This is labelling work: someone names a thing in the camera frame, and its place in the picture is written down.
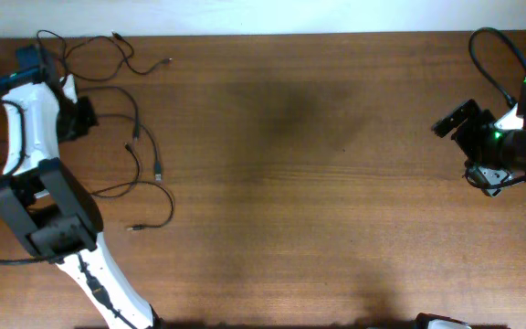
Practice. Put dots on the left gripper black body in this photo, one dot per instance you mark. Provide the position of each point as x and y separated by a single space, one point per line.
78 119

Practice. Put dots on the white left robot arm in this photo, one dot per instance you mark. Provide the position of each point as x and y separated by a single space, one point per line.
52 215

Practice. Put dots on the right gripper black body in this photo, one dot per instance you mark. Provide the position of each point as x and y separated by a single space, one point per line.
465 130

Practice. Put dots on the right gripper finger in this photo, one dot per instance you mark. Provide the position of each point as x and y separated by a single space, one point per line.
465 111
480 176

